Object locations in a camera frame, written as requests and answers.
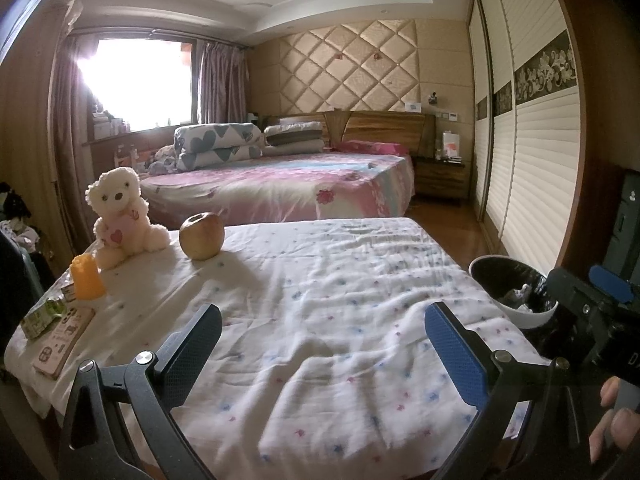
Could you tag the white pillow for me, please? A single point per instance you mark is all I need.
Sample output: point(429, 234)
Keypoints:
point(295, 150)

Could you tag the green printed box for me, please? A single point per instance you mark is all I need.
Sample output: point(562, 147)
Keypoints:
point(40, 320)

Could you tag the pink pillow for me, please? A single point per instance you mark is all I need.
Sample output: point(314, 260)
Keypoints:
point(370, 147)

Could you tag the white floral table cloth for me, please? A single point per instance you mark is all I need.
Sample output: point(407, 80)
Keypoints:
point(325, 310)

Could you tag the wooden headboard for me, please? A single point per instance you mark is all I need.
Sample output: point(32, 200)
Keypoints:
point(380, 127)

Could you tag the wooden nightstand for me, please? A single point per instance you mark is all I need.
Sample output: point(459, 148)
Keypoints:
point(442, 180)

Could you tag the person's right hand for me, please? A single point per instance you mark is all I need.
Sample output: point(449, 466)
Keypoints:
point(620, 425)

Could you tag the small white frame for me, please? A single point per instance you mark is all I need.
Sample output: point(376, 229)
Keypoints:
point(412, 107)

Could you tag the folded heart print quilt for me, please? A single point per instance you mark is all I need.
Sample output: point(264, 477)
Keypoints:
point(215, 142)

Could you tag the bed with pink floral sheet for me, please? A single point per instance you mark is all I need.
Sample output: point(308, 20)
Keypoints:
point(280, 185)

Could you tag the small white chair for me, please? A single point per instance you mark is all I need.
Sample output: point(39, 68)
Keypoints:
point(126, 156)

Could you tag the cream teddy bear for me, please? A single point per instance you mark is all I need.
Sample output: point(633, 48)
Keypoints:
point(120, 210)

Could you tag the black suitcase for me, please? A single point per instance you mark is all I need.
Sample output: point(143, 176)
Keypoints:
point(20, 285)

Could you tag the small cream box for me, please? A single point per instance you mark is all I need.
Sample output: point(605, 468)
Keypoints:
point(67, 292)

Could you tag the window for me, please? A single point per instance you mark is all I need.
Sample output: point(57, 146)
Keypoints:
point(140, 85)

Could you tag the padded diamond wall panel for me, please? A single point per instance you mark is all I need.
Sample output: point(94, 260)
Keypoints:
point(345, 65)

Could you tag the wooden window ledge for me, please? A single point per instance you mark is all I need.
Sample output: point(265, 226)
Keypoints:
point(107, 152)

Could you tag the white sliding wardrobe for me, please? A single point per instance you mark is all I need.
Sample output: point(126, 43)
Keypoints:
point(535, 160)

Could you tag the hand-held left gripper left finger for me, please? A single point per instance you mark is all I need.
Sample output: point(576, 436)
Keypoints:
point(192, 355)

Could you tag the brown striped pillow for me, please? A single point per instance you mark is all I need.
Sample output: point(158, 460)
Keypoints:
point(295, 132)

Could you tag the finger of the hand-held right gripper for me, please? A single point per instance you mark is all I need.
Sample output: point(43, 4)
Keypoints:
point(607, 280)
point(570, 287)

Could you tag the small figurine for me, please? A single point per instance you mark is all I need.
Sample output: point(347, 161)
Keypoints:
point(434, 98)

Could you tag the pink printed box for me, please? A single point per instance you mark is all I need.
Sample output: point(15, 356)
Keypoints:
point(62, 340)

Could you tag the mauve curtain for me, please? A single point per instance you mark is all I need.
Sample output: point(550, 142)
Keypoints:
point(67, 135)
point(220, 85)

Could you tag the dark clothes heap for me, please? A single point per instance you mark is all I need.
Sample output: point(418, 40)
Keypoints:
point(15, 202)

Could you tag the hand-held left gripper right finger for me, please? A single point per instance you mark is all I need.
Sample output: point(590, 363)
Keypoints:
point(455, 355)

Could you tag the white paper bag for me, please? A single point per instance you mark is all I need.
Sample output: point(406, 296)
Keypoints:
point(451, 145)

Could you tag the white bin with black liner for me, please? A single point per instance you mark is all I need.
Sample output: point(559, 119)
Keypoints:
point(500, 275)

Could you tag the boxes on window ledge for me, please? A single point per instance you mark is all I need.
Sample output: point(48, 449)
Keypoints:
point(110, 125)

